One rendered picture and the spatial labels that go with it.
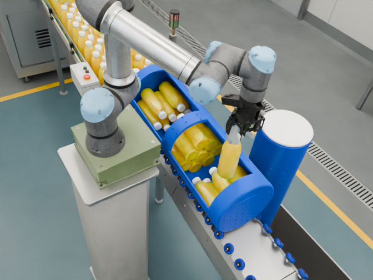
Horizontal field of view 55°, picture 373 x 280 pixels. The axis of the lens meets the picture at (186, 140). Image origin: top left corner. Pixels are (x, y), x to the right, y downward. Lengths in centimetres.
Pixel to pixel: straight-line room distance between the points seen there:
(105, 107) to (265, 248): 88
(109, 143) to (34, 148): 194
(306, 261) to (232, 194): 130
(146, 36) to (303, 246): 199
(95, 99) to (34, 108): 236
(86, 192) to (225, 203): 53
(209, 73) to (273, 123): 106
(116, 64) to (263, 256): 97
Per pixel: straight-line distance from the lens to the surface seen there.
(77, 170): 150
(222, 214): 139
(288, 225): 267
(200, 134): 158
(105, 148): 136
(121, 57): 124
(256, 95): 106
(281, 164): 196
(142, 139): 142
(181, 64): 94
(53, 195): 289
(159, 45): 95
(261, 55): 100
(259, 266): 157
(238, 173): 152
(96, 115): 125
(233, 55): 103
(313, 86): 421
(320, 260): 262
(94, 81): 200
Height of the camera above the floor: 230
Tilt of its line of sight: 46 degrees down
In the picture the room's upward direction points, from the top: 7 degrees clockwise
